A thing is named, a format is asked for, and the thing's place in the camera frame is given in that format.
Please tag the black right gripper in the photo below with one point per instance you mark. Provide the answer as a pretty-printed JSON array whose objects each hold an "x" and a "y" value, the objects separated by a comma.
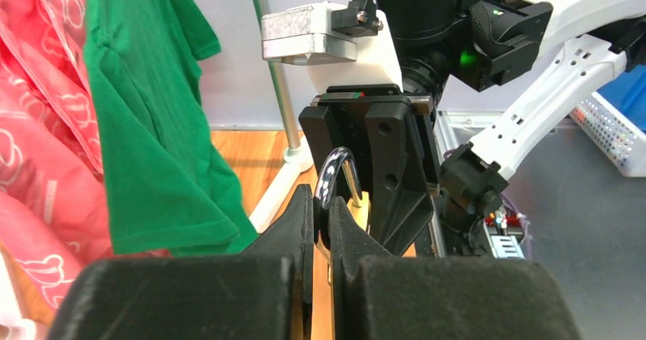
[{"x": 389, "y": 130}]

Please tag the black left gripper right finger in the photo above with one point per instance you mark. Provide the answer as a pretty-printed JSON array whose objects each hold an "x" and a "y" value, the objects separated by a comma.
[{"x": 378, "y": 295}]

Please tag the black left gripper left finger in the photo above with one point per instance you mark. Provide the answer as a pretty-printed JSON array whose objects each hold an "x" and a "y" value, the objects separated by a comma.
[{"x": 264, "y": 292}]

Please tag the small brass padlock with key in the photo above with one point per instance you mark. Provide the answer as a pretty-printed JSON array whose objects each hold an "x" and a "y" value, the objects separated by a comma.
[{"x": 340, "y": 163}]

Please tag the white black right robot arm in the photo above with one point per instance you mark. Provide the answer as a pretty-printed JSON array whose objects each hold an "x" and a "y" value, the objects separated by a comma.
[{"x": 487, "y": 43}]

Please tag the metal clothes rack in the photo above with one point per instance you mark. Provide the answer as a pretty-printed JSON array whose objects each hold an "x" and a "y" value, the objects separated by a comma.
[{"x": 297, "y": 158}]

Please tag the pink printed shirt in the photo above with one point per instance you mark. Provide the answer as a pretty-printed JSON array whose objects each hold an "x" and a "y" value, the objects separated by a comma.
[{"x": 54, "y": 218}]

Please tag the green t-shirt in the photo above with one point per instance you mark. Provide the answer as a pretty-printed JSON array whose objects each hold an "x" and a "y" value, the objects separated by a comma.
[{"x": 168, "y": 188}]

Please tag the white perforated basket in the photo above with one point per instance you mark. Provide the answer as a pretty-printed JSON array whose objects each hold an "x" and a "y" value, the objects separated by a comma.
[{"x": 618, "y": 138}]

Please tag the blue plastic bin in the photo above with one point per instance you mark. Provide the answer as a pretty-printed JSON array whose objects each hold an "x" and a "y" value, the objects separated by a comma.
[{"x": 627, "y": 95}]

